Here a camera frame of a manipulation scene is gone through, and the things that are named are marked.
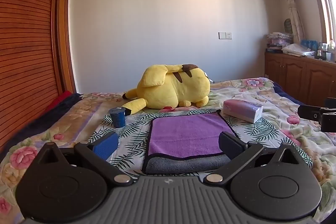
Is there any pink tissue pack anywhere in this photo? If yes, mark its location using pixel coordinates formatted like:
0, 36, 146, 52
223, 99, 264, 124

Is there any floral blanket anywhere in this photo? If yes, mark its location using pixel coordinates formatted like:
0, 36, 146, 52
0, 77, 336, 224

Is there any blue cup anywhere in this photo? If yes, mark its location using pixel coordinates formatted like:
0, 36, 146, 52
109, 107, 126, 128

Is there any red cloth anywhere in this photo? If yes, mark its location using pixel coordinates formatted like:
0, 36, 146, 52
46, 90, 73, 113

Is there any leaf print cloth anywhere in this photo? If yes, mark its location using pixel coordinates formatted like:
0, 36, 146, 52
87, 108, 313, 180

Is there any blue box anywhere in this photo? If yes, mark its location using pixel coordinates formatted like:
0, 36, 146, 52
301, 39, 318, 50

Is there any clutter on cabinet top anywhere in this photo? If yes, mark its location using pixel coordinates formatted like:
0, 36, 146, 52
266, 32, 293, 54

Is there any purple and grey towel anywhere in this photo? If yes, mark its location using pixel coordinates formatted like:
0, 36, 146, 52
143, 112, 240, 175

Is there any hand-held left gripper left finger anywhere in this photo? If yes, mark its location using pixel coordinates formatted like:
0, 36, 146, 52
28, 132, 134, 186

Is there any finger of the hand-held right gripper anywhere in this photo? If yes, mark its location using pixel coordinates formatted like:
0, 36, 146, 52
298, 105, 323, 120

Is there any wooden cabinet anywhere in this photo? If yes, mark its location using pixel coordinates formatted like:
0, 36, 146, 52
264, 52, 336, 109

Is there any yellow plush toy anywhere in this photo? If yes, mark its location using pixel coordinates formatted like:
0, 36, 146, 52
122, 64, 211, 117

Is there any white plastic bag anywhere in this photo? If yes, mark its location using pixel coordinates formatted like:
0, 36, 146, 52
282, 43, 317, 57

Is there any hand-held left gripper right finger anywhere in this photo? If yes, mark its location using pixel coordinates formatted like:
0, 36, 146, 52
203, 131, 306, 186

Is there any clear plastic bottle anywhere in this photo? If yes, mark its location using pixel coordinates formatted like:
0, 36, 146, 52
328, 39, 336, 61

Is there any wooden louvered wardrobe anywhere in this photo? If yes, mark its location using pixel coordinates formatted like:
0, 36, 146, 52
0, 0, 77, 155

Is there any dark blue blanket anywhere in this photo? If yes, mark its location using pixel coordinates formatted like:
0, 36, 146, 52
4, 93, 85, 152

